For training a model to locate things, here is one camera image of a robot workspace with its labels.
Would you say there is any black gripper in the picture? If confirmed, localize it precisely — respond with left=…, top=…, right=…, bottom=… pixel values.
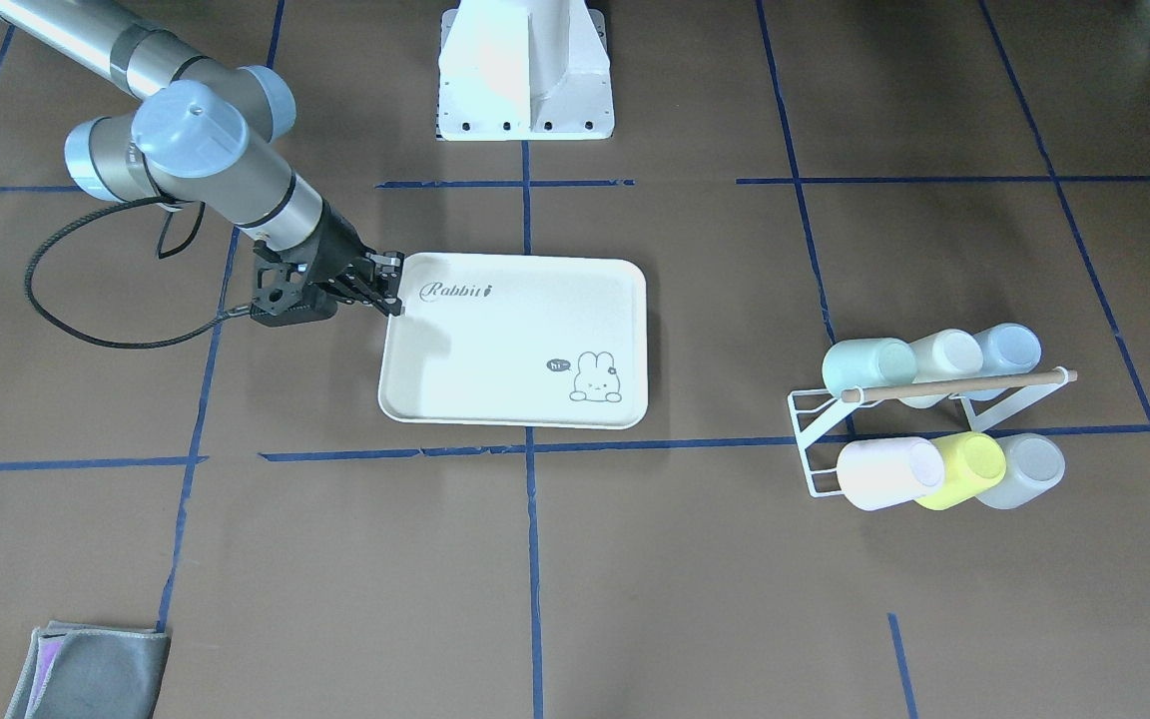
left=305, top=205, right=405, bottom=316

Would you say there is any cream rabbit tray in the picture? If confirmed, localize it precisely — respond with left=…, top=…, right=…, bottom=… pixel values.
left=377, top=252, right=649, bottom=429

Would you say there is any green cup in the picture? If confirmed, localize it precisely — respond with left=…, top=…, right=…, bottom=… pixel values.
left=822, top=338, right=918, bottom=397

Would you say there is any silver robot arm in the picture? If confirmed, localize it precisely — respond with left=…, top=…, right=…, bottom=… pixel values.
left=0, top=1, right=403, bottom=327

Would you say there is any pink cup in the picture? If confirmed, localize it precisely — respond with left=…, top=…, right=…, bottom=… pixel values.
left=836, top=436, right=946, bottom=511

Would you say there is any cream white cup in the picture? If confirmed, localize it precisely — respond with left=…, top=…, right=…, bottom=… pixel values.
left=909, top=329, right=984, bottom=385

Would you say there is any yellow cup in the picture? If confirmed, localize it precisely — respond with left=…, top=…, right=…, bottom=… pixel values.
left=914, top=431, right=1007, bottom=510

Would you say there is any light blue cup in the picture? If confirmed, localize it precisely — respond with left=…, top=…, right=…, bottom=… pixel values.
left=972, top=323, right=1042, bottom=377

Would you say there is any grey translucent cup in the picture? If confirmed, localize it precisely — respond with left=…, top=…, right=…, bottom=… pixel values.
left=976, top=433, right=1066, bottom=510

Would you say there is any grey folded cloth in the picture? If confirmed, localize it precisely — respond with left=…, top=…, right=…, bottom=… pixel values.
left=5, top=620, right=173, bottom=718

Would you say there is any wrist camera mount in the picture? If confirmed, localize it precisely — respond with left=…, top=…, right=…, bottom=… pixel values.
left=250, top=240, right=338, bottom=328

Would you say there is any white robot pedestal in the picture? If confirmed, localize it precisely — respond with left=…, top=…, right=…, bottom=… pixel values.
left=435, top=1, right=616, bottom=141

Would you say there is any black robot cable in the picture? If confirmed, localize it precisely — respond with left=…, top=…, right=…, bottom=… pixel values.
left=24, top=196, right=256, bottom=351

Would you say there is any white wire cup rack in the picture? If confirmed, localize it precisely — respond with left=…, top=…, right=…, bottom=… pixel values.
left=785, top=365, right=1081, bottom=497

